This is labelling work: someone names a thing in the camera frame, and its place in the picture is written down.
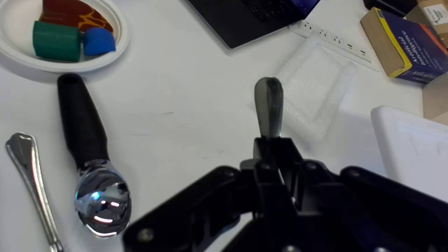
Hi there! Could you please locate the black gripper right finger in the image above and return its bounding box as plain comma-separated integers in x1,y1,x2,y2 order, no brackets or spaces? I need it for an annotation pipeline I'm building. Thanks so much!
275,137,448,252

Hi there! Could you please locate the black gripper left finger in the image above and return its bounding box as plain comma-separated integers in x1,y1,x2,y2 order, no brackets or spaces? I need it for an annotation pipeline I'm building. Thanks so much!
121,137,296,252

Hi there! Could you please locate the silver spoon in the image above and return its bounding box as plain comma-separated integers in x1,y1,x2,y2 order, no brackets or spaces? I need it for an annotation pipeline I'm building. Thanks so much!
253,76,284,140

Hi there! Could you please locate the white plastic bin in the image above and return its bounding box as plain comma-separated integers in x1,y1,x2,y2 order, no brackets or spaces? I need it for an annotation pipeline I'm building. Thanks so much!
369,105,448,204

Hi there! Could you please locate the blue and yellow book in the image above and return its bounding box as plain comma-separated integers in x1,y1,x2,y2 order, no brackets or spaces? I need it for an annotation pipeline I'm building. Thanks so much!
359,6,448,85

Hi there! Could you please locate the black open laptop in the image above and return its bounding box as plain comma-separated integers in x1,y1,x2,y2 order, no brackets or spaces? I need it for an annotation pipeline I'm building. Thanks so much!
187,0,322,49

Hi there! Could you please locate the blue toy block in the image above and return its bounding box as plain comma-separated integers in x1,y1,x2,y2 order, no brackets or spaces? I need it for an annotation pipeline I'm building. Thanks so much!
82,27,117,59

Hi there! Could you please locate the small black box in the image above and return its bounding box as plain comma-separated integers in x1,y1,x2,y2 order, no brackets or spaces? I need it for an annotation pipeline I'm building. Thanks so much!
362,0,418,18

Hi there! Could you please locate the flat cardboard box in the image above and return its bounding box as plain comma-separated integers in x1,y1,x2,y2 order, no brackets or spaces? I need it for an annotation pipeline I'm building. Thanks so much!
404,0,448,39

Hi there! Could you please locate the green toy block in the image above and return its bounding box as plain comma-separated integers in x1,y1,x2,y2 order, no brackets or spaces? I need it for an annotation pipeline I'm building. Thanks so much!
32,20,84,63

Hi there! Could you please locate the red-brown toy block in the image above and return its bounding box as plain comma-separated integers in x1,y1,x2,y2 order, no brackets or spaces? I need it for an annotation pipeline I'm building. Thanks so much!
39,0,114,34

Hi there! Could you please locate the black-handled ice cream scoop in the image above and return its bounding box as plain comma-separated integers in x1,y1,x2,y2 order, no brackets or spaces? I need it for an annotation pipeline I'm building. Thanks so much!
56,73,133,239

